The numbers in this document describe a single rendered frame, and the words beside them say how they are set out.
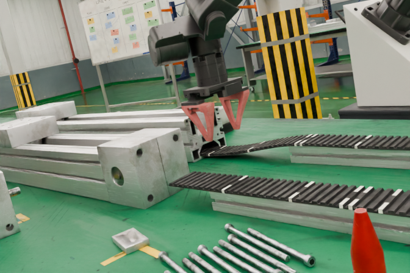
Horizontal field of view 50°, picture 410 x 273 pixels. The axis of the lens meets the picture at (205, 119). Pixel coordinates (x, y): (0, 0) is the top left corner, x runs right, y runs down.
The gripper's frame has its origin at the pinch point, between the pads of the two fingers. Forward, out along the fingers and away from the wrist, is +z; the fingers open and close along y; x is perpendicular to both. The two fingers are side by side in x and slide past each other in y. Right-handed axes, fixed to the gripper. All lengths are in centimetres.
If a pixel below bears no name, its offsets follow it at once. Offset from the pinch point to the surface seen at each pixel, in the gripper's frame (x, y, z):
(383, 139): 29.9, -1.1, 1.6
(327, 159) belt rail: 22.3, 1.9, 3.9
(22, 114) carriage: -73, 7, -7
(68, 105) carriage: -61, -2, -7
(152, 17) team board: -437, -353, -61
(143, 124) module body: -16.6, 5.4, -3.1
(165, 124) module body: -9.6, 5.3, -2.9
